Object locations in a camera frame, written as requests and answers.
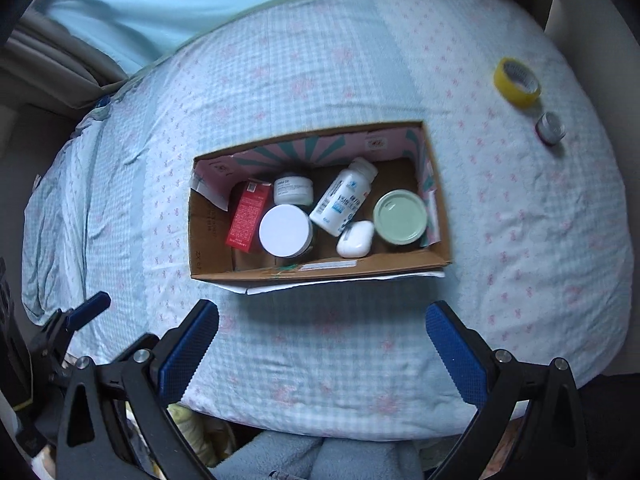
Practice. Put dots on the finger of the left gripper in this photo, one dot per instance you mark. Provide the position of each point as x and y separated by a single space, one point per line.
80 314

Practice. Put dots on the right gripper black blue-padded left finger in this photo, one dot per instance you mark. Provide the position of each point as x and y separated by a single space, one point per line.
91 442

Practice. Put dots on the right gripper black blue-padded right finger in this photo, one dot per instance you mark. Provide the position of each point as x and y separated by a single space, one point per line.
551 442

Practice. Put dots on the red carton box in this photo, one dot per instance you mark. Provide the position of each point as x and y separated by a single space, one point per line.
252 201

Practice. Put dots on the pale green lid jar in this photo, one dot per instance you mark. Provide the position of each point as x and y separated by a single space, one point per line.
400 217

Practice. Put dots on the green striped white-lid jar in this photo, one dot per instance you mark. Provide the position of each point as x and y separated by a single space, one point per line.
286 232

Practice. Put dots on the white earbuds case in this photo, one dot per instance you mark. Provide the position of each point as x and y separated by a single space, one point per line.
356 240

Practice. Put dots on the small white black-lid jar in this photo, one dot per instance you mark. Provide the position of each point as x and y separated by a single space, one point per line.
293 189

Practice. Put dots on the white pill bottle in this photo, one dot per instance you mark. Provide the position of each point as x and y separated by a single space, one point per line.
343 198

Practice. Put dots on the checkered floral bed sheet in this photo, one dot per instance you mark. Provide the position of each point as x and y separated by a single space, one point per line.
542 258

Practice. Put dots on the open cardboard box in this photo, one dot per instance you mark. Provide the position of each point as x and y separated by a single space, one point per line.
402 152

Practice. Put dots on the small silver-lid jar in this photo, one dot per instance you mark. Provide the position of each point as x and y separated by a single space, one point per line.
550 129

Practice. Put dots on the grey left curtain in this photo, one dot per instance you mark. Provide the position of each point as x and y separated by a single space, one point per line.
49 59

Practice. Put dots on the yellow tape roll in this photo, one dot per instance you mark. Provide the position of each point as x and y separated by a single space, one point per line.
516 83

